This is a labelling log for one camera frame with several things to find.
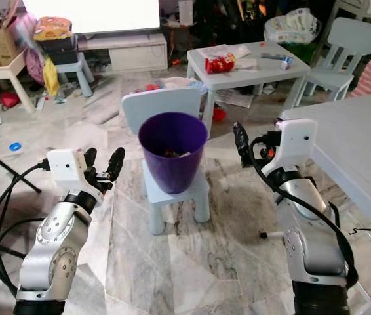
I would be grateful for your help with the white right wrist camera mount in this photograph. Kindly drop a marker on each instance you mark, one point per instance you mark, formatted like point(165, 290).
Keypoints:
point(300, 138)

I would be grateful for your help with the red floor item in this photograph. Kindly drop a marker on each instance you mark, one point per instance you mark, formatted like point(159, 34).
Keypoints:
point(9, 100)

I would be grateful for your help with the red snack bag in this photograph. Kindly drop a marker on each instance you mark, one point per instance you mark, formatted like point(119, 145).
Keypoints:
point(219, 63)

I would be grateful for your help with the grey remote control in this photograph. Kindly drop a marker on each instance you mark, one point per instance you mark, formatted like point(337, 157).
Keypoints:
point(273, 56)

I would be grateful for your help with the small blue white carton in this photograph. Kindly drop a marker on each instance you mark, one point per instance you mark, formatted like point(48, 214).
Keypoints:
point(287, 63)

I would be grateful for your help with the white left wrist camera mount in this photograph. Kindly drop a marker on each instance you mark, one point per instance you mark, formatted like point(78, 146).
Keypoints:
point(67, 167)

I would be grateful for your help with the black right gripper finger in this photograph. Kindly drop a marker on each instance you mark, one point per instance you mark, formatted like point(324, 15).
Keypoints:
point(280, 123)
point(242, 141)

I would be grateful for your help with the pale blue small stool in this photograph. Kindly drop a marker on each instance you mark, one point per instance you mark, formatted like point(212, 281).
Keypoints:
point(76, 69)

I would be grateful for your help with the bright television screen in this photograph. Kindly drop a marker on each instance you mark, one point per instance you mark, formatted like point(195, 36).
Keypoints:
point(90, 14)

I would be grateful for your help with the brown trash wrapper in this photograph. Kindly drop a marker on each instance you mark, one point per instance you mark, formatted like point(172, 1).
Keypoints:
point(170, 152)

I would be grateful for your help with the small pale blue kids table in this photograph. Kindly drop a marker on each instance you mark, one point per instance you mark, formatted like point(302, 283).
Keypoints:
point(254, 73)

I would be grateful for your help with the orange printed package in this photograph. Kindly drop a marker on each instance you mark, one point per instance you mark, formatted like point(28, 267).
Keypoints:
point(53, 29)

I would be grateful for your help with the white paper sheet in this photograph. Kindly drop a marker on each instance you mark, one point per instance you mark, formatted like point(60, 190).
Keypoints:
point(225, 50)

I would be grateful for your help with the colourful printed package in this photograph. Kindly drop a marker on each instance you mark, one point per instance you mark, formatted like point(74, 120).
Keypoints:
point(149, 86)

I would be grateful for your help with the purple plastic rubbish bin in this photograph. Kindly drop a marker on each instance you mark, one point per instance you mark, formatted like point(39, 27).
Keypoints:
point(172, 174)

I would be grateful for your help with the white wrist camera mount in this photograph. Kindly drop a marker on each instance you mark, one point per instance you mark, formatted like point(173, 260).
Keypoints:
point(67, 167)
point(300, 138)

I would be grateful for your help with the large pale blue table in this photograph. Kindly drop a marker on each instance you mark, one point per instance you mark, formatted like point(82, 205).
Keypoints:
point(356, 151)

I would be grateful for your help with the white side table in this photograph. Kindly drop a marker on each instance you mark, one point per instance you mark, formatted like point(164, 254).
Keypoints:
point(8, 71)

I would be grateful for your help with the white diaper pack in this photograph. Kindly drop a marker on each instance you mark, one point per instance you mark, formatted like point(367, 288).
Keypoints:
point(292, 26)

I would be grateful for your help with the white wrapper scrap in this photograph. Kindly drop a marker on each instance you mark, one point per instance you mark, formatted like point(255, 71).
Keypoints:
point(183, 155)

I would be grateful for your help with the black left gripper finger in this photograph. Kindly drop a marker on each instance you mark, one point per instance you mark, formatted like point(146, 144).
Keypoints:
point(117, 164)
point(90, 157)

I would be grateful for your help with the white table leg black foot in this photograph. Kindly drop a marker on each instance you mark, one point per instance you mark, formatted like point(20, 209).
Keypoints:
point(274, 233)

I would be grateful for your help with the white low cabinet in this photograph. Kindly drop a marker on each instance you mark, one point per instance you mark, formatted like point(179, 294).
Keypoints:
point(120, 54)

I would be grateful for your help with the small red toy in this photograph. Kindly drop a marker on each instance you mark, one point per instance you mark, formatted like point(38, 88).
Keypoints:
point(219, 114)

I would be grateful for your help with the yellow hanging bag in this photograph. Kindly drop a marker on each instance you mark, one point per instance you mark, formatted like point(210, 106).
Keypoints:
point(51, 79)

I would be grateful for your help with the printed floor leaflet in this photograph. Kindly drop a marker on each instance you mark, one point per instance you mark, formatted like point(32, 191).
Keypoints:
point(233, 98)

